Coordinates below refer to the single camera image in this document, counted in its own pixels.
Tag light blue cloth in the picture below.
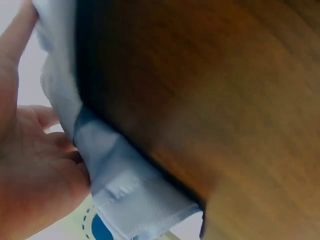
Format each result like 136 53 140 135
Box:
32 0 206 240

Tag person's left hand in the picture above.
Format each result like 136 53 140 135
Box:
0 0 91 240

